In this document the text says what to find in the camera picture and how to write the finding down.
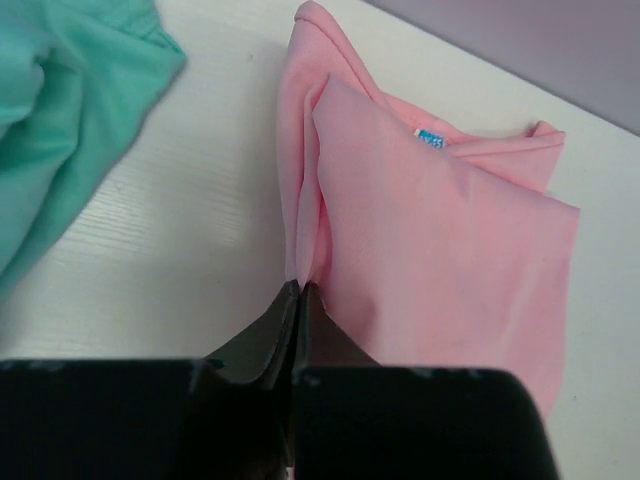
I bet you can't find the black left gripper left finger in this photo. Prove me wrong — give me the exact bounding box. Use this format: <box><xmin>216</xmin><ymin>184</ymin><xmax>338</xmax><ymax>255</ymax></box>
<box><xmin>1</xmin><ymin>282</ymin><xmax>300</xmax><ymax>479</ymax></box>

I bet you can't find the mint green folded t-shirt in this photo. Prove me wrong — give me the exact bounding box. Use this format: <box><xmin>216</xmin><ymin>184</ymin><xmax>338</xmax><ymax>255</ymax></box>
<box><xmin>1</xmin><ymin>1</ymin><xmax>186</xmax><ymax>296</ymax></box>

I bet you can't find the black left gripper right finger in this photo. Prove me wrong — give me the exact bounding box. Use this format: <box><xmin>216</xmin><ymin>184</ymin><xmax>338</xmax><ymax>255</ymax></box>
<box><xmin>292</xmin><ymin>284</ymin><xmax>550</xmax><ymax>479</ymax></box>

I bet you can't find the pink t-shirt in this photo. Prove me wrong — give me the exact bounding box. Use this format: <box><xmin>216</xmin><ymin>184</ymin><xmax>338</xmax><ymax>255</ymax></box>
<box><xmin>276</xmin><ymin>1</ymin><xmax>580</xmax><ymax>415</ymax></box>

